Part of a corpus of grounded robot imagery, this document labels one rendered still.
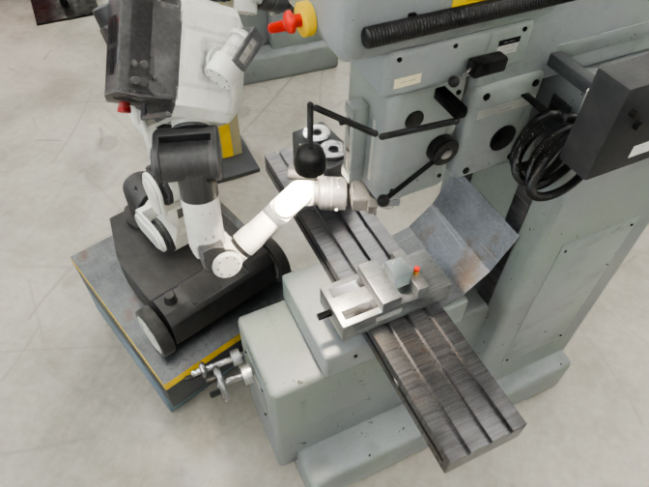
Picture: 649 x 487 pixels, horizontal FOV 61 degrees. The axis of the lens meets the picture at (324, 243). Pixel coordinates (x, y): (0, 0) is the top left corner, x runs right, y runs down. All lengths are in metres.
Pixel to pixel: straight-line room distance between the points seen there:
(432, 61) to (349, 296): 0.73
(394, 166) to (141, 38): 0.59
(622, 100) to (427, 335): 0.82
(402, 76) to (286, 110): 2.81
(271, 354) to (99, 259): 1.05
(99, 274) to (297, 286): 1.01
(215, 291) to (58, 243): 1.37
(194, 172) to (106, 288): 1.24
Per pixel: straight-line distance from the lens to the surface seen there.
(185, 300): 2.05
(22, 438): 2.69
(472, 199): 1.79
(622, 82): 1.10
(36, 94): 4.43
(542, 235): 1.62
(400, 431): 2.23
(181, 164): 1.28
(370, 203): 1.41
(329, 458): 2.17
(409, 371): 1.54
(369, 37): 0.94
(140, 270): 2.23
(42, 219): 3.42
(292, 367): 1.75
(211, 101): 1.29
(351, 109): 1.21
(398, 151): 1.22
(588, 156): 1.18
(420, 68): 1.09
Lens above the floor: 2.25
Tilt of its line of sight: 49 degrees down
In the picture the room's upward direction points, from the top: 2 degrees clockwise
